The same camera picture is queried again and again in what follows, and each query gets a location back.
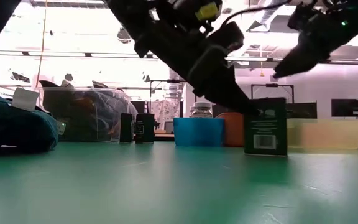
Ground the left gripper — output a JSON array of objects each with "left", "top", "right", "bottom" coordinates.
[{"left": 106, "top": 0, "right": 261, "bottom": 116}]

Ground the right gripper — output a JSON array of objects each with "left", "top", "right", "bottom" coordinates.
[{"left": 273, "top": 0, "right": 354, "bottom": 79}]

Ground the green black pepper tin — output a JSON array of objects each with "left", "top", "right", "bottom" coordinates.
[
  {"left": 135, "top": 113, "right": 155, "bottom": 144},
  {"left": 243, "top": 97, "right": 288, "bottom": 157},
  {"left": 119, "top": 113, "right": 134, "bottom": 144}
]

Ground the orange plastic bin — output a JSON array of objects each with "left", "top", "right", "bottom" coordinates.
[{"left": 216, "top": 112, "right": 246, "bottom": 147}]

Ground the blue plastic bin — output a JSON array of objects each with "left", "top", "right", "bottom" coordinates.
[{"left": 173, "top": 117, "right": 225, "bottom": 147}]

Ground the white patterned cloth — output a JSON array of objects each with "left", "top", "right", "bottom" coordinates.
[{"left": 150, "top": 99, "right": 180, "bottom": 130}]

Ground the yellow plastic bin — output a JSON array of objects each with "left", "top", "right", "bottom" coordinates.
[{"left": 286, "top": 118, "right": 358, "bottom": 150}]

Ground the yellow tag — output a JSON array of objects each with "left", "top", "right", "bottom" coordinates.
[{"left": 195, "top": 2, "right": 221, "bottom": 22}]

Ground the dark round ceiling fixture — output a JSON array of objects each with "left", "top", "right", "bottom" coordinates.
[{"left": 117, "top": 27, "right": 132, "bottom": 44}]

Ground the long ceiling light strip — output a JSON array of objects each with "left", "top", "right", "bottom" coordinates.
[{"left": 0, "top": 51, "right": 155, "bottom": 60}]

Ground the grey folded garment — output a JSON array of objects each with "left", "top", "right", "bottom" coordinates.
[{"left": 82, "top": 89, "right": 136, "bottom": 141}]

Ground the green table mat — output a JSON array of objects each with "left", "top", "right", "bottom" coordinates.
[{"left": 0, "top": 141, "right": 358, "bottom": 224}]

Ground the orange garment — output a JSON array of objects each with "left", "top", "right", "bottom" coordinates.
[{"left": 73, "top": 96, "right": 94, "bottom": 110}]

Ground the clear plastic storage bin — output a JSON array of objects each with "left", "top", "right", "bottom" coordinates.
[{"left": 41, "top": 86, "right": 139, "bottom": 142}]

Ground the dark green garment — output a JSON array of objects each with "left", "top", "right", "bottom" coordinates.
[{"left": 0, "top": 88, "right": 60, "bottom": 155}]

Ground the black metal frame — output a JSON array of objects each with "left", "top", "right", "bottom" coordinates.
[
  {"left": 250, "top": 83, "right": 295, "bottom": 103},
  {"left": 150, "top": 79, "right": 186, "bottom": 118}
]

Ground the black wall monitor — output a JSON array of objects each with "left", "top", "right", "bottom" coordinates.
[
  {"left": 286, "top": 101, "right": 318, "bottom": 119},
  {"left": 331, "top": 98, "right": 358, "bottom": 118}
]

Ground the grey horizontal rail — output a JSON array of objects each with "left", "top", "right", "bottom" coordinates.
[{"left": 225, "top": 55, "right": 358, "bottom": 67}]

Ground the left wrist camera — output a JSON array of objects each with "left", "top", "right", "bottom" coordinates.
[{"left": 209, "top": 21, "right": 246, "bottom": 54}]

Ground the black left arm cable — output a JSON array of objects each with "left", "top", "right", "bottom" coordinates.
[{"left": 221, "top": 0, "right": 293, "bottom": 29}]

